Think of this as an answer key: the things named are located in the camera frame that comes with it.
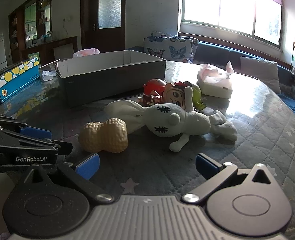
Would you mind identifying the blue yellow spotted box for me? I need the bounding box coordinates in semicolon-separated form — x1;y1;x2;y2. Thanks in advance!
0;57;40;103

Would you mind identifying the white stitched plush bunny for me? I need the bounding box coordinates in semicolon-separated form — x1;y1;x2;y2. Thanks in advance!
105;100;237;152

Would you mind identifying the dark cardboard box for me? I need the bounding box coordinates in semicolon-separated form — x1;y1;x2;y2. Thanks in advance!
55;50;166;107

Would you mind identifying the green alien toy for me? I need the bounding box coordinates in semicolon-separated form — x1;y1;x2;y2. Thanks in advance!
191;83;207;111

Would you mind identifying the pink plastic bag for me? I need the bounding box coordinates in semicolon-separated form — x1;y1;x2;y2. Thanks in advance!
73;48;100;58

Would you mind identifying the crumpled white paper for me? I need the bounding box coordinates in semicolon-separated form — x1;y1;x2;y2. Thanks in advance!
41;70;56;82

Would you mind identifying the dark wooden door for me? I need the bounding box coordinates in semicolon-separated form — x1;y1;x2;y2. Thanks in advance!
80;0;126;53

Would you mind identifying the wooden display cabinet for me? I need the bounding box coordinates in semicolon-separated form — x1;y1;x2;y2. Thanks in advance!
8;0;81;64

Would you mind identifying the grey cushion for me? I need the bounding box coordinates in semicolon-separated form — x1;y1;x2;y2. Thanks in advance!
240;56;281;94

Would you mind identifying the blue sofa bench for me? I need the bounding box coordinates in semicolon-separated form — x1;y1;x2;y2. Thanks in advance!
127;39;295;131

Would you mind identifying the butterfly pattern pillow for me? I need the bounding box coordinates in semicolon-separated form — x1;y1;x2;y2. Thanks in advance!
143;31;199;63

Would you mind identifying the window with frame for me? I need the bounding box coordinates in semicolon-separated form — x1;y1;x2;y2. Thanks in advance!
182;0;284;47

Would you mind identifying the white tissue pack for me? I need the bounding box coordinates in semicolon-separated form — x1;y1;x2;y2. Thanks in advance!
197;61;234;99

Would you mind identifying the red-dressed doll figure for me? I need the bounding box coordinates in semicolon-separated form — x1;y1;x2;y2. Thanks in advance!
138;79;192;109

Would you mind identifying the tan peanut toy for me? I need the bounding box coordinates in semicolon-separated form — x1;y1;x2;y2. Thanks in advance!
78;118;129;153

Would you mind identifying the quilted star tablecloth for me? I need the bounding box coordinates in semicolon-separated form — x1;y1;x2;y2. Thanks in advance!
0;60;295;240

